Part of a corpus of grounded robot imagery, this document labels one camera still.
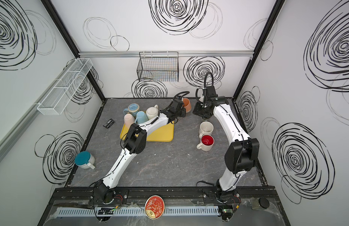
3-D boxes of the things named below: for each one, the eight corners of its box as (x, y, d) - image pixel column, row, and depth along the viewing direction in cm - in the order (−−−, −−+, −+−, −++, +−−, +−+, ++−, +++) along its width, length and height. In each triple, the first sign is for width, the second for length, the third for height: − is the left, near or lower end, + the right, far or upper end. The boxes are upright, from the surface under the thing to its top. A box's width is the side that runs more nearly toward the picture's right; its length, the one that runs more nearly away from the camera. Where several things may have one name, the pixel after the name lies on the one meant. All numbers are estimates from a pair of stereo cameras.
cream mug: (197, 151, 92) (198, 145, 86) (195, 140, 97) (197, 134, 91) (213, 151, 92) (215, 145, 86) (211, 140, 97) (213, 134, 91)
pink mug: (127, 129, 103) (124, 122, 96) (126, 122, 107) (123, 114, 100) (136, 126, 104) (133, 119, 97) (135, 120, 108) (132, 112, 101)
